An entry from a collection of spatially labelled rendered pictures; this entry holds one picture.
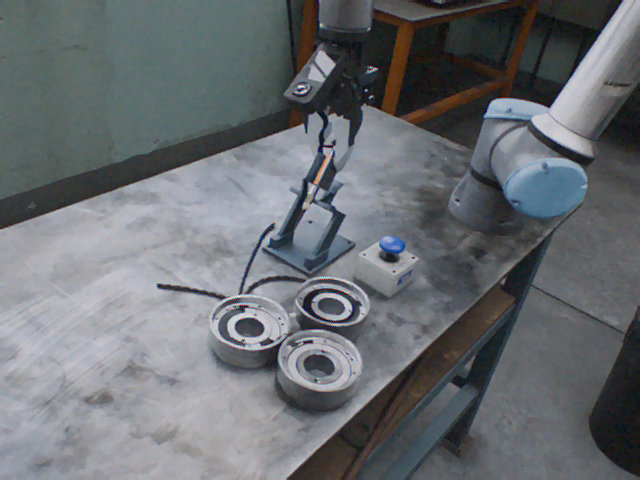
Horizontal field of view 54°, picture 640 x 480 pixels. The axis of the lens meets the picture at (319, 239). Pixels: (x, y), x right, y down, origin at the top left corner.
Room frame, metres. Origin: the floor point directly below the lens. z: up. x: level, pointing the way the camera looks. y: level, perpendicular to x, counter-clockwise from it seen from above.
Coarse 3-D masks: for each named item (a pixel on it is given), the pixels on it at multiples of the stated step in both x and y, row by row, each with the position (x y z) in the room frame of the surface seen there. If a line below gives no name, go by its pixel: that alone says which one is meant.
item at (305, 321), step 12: (300, 288) 0.69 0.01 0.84; (312, 288) 0.71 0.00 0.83; (336, 288) 0.72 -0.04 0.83; (348, 288) 0.72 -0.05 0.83; (360, 288) 0.71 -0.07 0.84; (300, 300) 0.68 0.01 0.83; (324, 300) 0.69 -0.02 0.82; (336, 300) 0.70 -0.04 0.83; (360, 300) 0.70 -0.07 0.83; (300, 312) 0.65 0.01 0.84; (336, 312) 0.70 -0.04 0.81; (348, 312) 0.67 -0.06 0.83; (300, 324) 0.64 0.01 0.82; (312, 324) 0.63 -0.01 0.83; (324, 324) 0.63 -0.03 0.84; (336, 324) 0.63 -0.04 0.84; (348, 324) 0.63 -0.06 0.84; (360, 324) 0.65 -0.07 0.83; (348, 336) 0.63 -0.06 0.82
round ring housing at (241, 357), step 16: (224, 304) 0.63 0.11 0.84; (240, 304) 0.65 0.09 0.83; (256, 304) 0.65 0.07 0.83; (272, 304) 0.65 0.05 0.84; (240, 320) 0.62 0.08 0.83; (256, 320) 0.62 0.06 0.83; (288, 320) 0.62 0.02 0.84; (208, 336) 0.59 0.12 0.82; (240, 336) 0.59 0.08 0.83; (288, 336) 0.60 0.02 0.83; (224, 352) 0.56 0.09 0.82; (240, 352) 0.55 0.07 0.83; (256, 352) 0.56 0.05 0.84; (272, 352) 0.57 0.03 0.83; (256, 368) 0.56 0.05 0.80
